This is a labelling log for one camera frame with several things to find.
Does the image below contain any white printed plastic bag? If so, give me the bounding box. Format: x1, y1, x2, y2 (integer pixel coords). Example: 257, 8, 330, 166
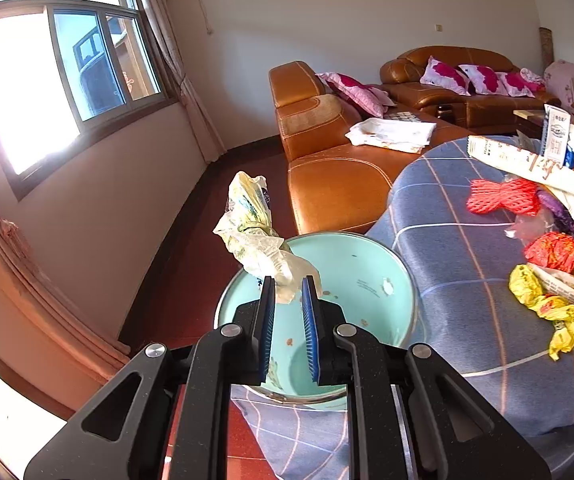
213, 171, 323, 304

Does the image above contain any light green trash bin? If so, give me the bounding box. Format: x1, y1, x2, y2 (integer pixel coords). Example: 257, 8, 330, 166
213, 231, 419, 411

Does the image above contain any orange gold long box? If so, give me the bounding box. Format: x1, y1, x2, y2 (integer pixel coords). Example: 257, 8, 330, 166
467, 136, 574, 198

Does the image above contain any tall white milk carton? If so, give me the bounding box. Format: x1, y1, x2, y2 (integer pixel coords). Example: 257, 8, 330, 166
540, 104, 571, 166

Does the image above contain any white red plastic bag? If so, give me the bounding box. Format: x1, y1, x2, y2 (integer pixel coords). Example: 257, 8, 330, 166
505, 208, 555, 246

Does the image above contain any wooden coffee table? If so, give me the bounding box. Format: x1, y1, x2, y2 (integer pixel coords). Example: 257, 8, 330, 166
512, 108, 574, 162

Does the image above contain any pink cloth covered chair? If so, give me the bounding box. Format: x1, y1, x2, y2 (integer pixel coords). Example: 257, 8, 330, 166
543, 60, 574, 108

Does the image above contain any pink folded blanket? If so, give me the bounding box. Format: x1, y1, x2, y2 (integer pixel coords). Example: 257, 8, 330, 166
519, 67, 546, 93

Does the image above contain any pink floral pillow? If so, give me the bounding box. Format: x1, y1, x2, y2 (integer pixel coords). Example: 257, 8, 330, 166
496, 72, 538, 98
459, 64, 508, 96
419, 56, 470, 96

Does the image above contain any yellow plastic bag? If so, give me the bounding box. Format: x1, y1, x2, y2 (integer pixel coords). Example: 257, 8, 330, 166
508, 264, 574, 361

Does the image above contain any blue plaid tablecloth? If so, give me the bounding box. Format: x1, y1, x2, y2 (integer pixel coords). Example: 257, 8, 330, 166
228, 135, 574, 480

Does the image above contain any tall patterned floor vase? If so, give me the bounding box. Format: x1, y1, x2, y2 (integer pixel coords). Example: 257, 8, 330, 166
538, 27, 555, 68

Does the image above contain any pink curtain near left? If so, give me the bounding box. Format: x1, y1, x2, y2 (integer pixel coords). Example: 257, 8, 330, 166
0, 109, 131, 386

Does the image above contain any white folded cloth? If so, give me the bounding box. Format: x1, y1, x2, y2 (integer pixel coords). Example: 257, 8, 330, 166
345, 118, 436, 154

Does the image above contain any checkered cushion on sofa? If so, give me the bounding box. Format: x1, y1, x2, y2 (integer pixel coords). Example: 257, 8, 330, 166
383, 110, 421, 122

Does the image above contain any brown leather long sofa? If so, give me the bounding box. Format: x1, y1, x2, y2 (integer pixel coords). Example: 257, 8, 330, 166
379, 46, 560, 133

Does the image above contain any pink pillow on chaise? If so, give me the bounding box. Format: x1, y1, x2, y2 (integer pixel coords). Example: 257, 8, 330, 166
317, 72, 397, 118

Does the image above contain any brown leather chaise sofa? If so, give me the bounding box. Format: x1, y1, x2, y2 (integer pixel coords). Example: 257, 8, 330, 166
267, 60, 474, 236

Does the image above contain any beige curtain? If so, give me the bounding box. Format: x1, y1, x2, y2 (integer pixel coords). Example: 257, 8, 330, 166
141, 0, 225, 164

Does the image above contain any window with brown frame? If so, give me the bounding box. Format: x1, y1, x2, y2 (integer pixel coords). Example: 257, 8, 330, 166
0, 0, 174, 200

